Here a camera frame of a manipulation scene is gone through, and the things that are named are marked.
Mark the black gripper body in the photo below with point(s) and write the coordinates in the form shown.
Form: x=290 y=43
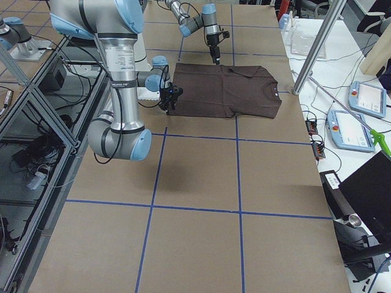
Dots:
x=212 y=41
x=167 y=95

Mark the dark brown t-shirt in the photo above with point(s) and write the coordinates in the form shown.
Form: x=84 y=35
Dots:
x=225 y=91

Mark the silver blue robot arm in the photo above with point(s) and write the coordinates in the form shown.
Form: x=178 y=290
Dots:
x=118 y=132
x=206 y=20

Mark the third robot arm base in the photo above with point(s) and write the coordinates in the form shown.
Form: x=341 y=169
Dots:
x=22 y=45

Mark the red cylinder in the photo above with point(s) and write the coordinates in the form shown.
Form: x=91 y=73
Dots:
x=283 y=8

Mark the clear plastic tray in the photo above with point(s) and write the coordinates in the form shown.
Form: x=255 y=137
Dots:
x=301 y=42

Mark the black orange connector board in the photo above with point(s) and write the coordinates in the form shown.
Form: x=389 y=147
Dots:
x=311 y=126

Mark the near teach pendant tablet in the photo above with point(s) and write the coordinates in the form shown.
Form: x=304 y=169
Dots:
x=348 y=133

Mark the teach pendant tablet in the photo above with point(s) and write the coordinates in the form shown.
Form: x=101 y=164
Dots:
x=348 y=133
x=368 y=99

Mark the far teach pendant tablet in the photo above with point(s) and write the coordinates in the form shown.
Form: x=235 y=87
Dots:
x=368 y=99

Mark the beige wooden beam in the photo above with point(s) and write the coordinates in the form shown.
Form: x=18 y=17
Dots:
x=380 y=52

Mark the black box with white label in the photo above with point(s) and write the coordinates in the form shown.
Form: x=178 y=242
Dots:
x=337 y=202

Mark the black monitor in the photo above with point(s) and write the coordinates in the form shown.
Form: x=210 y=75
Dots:
x=367 y=190

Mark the small silver metal cup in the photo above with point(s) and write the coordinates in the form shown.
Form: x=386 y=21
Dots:
x=354 y=221

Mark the white pedestal column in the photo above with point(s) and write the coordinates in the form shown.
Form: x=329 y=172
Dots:
x=143 y=65

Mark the aluminium frame side rail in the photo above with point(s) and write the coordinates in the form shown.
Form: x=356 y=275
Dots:
x=43 y=134

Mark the aluminium frame post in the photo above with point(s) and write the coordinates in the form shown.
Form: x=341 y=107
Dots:
x=334 y=11

